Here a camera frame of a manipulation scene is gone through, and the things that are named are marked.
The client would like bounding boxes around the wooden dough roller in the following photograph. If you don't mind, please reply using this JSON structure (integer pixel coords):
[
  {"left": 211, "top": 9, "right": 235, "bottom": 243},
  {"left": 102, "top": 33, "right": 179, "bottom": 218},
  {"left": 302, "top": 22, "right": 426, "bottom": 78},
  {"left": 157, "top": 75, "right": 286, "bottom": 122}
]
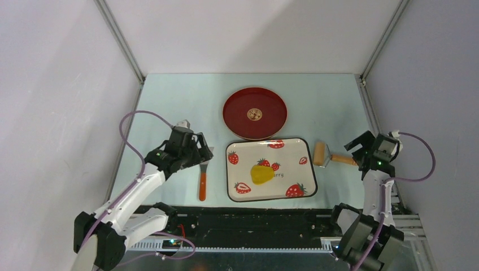
[{"left": 312, "top": 141, "right": 357, "bottom": 168}]

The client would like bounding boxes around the yellow dough piece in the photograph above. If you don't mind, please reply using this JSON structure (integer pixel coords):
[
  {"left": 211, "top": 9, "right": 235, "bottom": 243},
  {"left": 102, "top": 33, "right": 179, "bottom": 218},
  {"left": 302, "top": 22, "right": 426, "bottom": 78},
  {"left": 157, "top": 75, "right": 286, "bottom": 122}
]
[{"left": 250, "top": 165, "right": 275, "bottom": 185}]

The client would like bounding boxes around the white strawberry rectangular tray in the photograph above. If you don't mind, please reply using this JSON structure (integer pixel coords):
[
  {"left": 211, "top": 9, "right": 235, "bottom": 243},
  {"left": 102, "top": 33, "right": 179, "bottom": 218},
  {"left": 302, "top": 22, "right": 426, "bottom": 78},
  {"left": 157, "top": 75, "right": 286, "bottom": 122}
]
[{"left": 225, "top": 138, "right": 318, "bottom": 202}]

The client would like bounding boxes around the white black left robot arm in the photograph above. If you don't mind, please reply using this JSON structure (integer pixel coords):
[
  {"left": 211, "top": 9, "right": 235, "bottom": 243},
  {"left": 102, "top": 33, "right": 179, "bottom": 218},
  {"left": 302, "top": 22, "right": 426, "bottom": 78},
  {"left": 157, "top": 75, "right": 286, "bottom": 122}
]
[{"left": 71, "top": 120, "right": 214, "bottom": 270}]

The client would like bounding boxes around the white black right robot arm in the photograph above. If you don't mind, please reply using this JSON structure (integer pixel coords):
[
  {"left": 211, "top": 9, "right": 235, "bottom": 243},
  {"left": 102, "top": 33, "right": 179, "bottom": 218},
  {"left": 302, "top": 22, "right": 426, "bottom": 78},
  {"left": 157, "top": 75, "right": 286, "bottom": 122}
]
[{"left": 328, "top": 131, "right": 404, "bottom": 270}]

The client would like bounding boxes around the red round tray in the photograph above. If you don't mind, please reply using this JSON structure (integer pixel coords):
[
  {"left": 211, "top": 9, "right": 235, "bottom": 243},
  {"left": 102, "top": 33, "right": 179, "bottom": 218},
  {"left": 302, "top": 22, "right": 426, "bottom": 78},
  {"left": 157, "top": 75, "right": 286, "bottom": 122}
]
[{"left": 222, "top": 87, "right": 288, "bottom": 141}]

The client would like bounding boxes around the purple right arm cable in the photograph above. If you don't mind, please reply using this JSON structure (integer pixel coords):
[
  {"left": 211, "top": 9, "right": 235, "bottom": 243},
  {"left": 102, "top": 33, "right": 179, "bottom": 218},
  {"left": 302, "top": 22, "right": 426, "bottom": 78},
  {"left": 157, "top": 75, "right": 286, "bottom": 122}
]
[{"left": 348, "top": 132, "right": 437, "bottom": 271}]

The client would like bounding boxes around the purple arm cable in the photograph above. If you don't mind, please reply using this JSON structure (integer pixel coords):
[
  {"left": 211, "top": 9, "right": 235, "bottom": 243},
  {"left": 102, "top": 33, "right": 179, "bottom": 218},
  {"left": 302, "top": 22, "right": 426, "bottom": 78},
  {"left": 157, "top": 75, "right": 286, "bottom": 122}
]
[
  {"left": 80, "top": 110, "right": 197, "bottom": 261},
  {"left": 348, "top": 132, "right": 437, "bottom": 271}
]

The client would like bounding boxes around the aluminium frame rail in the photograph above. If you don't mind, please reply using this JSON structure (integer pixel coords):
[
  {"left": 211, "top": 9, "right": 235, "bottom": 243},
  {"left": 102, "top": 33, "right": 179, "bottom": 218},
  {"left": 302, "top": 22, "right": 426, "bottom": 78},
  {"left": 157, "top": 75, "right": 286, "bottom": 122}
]
[{"left": 123, "top": 213, "right": 428, "bottom": 255}]

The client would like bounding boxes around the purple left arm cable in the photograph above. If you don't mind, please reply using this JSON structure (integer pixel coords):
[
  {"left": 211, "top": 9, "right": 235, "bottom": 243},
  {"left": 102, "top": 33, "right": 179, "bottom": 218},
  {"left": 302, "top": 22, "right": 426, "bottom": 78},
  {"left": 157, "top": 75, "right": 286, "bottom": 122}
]
[{"left": 80, "top": 110, "right": 197, "bottom": 261}]

